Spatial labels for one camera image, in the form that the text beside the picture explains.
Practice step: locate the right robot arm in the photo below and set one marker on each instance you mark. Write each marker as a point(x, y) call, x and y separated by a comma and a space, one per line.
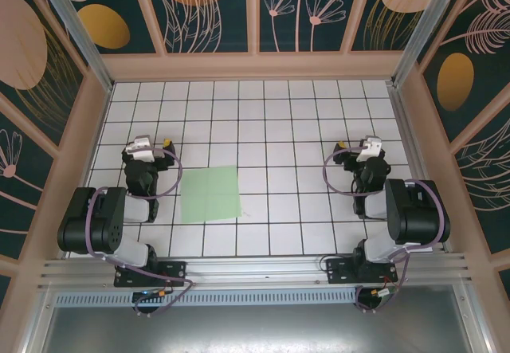
point(414, 213)

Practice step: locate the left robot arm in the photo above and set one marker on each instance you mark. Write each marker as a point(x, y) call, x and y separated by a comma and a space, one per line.
point(103, 221)

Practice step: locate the grey metal sheet panel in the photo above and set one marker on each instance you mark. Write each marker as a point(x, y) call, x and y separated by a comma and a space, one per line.
point(259, 329)

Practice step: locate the small controller circuit board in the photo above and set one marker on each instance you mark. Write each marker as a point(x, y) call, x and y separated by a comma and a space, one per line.
point(384, 291)
point(153, 294)

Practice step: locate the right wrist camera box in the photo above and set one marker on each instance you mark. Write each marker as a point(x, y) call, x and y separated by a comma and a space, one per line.
point(368, 151)

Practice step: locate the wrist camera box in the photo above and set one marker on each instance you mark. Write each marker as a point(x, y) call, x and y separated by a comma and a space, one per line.
point(139, 151)
point(368, 151)

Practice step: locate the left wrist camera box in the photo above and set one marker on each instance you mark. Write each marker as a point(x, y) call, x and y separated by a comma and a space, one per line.
point(139, 151)

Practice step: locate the aluminium table edge rail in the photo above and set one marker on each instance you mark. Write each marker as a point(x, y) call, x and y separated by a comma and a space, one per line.
point(406, 130)

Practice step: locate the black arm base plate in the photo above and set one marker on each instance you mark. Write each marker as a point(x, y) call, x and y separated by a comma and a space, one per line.
point(338, 269)
point(175, 271)

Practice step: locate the aluminium frame post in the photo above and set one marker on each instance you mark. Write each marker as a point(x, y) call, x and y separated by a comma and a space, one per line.
point(75, 26)
point(425, 26)

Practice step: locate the wide aluminium mounting rail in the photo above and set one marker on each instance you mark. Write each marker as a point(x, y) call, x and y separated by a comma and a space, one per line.
point(259, 269)

